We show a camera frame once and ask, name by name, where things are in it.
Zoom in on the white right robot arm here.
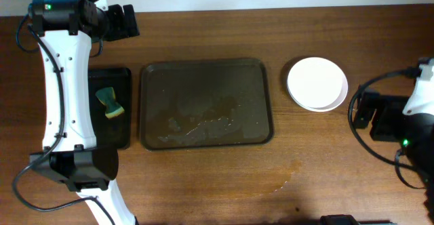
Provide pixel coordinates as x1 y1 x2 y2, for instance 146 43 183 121
347 57 433 220

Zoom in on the yellow green scrub sponge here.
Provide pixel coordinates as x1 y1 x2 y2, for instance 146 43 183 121
95 87 125 119

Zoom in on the white sauce-stained plate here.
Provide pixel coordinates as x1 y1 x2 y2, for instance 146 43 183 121
286 57 349 94

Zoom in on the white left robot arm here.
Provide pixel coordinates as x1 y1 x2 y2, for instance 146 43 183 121
28 0 139 224

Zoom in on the small black tray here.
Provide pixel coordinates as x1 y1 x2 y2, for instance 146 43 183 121
88 68 132 149

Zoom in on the clear wet plastic tray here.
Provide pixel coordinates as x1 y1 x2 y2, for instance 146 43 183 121
138 58 274 151

